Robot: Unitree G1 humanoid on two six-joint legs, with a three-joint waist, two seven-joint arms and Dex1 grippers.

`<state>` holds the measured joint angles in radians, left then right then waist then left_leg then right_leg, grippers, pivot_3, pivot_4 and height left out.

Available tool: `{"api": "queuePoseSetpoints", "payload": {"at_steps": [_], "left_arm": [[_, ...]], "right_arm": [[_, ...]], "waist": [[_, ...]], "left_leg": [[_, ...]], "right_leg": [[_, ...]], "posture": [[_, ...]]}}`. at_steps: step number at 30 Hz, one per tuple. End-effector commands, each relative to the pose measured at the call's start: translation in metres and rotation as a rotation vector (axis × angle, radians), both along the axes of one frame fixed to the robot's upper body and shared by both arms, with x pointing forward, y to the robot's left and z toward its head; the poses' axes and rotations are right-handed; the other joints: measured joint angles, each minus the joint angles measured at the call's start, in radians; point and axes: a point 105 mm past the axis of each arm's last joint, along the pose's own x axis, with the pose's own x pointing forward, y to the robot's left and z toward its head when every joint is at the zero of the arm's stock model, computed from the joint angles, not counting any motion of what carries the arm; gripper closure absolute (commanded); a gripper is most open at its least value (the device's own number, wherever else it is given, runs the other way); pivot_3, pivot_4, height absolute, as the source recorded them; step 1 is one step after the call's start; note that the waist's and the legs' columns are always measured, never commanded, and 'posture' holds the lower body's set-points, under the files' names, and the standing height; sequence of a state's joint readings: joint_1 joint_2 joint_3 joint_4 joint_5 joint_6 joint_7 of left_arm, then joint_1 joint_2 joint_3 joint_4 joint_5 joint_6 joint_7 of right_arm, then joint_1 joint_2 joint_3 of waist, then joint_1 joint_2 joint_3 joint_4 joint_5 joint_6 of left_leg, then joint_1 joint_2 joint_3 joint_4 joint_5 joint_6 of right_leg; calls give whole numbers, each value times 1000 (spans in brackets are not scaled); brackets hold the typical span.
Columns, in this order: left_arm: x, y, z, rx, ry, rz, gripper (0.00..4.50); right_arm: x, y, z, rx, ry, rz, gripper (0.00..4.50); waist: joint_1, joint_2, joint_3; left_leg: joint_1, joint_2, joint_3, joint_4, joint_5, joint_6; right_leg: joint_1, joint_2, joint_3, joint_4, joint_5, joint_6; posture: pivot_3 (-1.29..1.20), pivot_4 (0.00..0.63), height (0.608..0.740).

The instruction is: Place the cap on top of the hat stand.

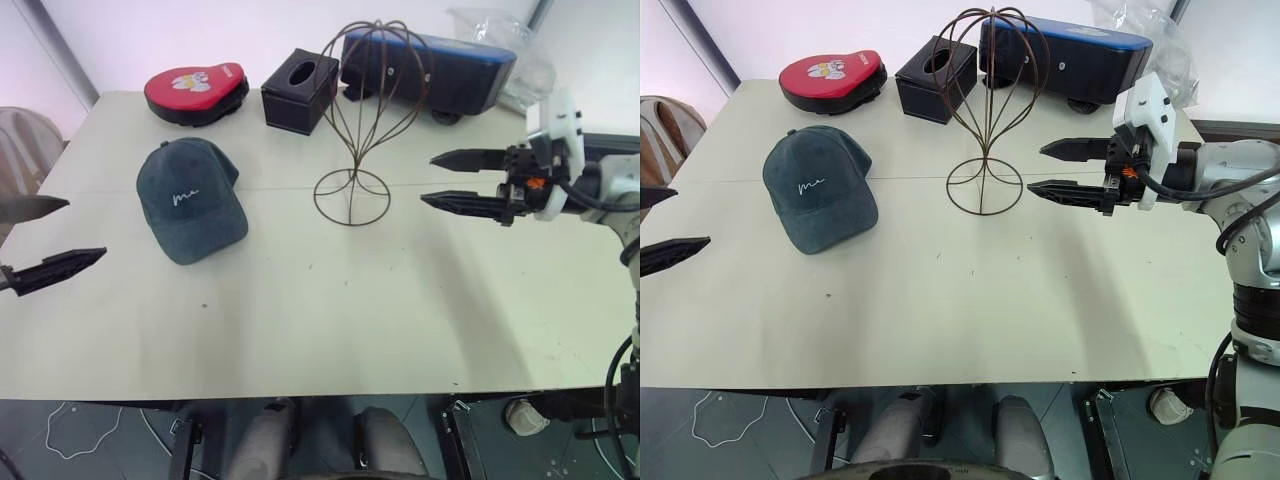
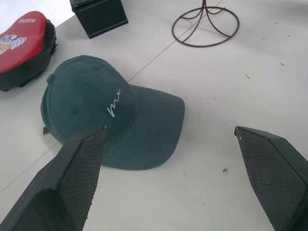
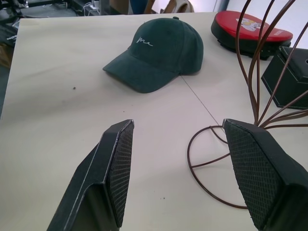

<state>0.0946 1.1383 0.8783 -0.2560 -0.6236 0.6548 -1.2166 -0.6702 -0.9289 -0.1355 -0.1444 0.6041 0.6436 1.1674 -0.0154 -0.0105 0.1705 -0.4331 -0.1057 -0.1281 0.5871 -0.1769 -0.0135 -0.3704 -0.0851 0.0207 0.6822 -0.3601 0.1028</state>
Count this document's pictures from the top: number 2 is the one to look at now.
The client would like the dark green baseball cap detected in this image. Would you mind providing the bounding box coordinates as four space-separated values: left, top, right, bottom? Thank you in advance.
40 54 185 171

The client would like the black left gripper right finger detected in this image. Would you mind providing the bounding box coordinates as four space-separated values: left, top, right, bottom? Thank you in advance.
234 126 308 231

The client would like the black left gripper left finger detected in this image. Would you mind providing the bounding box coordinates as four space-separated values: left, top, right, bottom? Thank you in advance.
0 125 107 231

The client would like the black box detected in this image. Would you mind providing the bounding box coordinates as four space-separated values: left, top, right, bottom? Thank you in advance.
69 0 129 39

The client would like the red and black punching pad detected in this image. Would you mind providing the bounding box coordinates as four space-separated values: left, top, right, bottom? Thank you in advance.
0 11 58 92

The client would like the brown wire stand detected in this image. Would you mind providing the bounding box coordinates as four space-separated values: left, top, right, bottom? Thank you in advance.
171 0 240 48

